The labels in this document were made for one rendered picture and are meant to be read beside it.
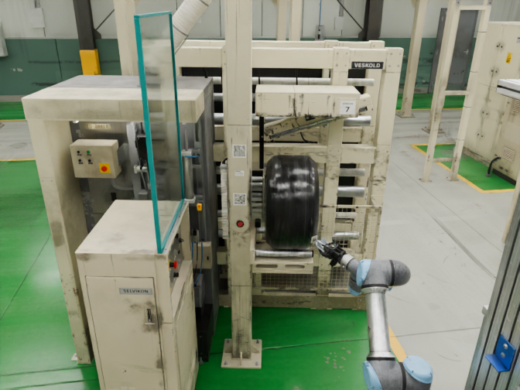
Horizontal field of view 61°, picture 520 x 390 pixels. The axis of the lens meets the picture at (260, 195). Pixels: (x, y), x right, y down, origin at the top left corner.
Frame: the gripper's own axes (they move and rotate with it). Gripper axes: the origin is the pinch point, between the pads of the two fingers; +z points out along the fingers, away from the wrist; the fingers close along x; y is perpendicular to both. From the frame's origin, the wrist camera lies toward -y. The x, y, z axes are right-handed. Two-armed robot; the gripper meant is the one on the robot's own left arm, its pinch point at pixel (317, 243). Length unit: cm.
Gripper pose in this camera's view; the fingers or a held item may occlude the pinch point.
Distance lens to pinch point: 250.5
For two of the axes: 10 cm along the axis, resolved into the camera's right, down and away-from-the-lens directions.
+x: -7.6, 5.3, -3.8
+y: -1.7, -7.3, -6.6
